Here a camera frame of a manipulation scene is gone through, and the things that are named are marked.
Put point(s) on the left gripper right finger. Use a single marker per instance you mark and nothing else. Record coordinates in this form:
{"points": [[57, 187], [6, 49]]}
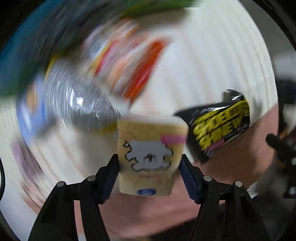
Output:
{"points": [[227, 212]]}

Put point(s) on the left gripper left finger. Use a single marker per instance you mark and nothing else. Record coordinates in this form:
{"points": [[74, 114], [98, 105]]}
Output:
{"points": [[56, 219]]}

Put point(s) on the black yellow wipes pack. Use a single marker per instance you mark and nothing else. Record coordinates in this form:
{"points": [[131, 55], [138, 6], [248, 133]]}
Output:
{"points": [[212, 126]]}

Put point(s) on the yellow tissue box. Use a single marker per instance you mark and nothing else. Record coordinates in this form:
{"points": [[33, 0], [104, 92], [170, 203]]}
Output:
{"points": [[150, 149]]}

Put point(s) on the blue tissue pack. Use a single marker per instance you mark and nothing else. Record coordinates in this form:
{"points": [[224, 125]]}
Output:
{"points": [[30, 111]]}

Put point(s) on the yellow clear pouch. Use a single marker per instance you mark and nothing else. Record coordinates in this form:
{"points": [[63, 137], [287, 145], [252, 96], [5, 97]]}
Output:
{"points": [[72, 98]]}

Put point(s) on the cartoon snack packet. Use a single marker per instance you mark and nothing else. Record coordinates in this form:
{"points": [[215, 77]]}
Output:
{"points": [[103, 47]]}

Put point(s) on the red snack packet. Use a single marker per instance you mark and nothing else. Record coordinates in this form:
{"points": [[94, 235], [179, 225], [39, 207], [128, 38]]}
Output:
{"points": [[144, 69]]}

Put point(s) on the striped cat tablecloth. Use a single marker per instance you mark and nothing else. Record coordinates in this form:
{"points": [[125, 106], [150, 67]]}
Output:
{"points": [[214, 47]]}

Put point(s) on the open cardboard box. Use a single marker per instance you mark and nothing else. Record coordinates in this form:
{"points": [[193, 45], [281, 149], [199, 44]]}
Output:
{"points": [[33, 31]]}

